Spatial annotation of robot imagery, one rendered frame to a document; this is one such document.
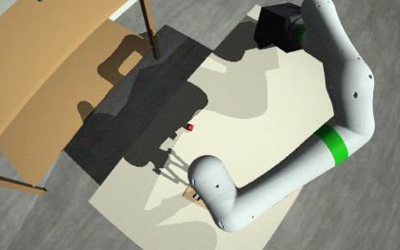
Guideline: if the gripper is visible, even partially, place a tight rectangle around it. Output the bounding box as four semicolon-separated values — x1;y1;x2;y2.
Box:
193;193;200;201

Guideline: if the tan flat mat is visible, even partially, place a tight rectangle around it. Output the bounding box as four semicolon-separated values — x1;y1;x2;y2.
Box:
183;184;207;208

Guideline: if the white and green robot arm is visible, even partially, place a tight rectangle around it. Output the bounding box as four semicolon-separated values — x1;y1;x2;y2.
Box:
187;0;375;233

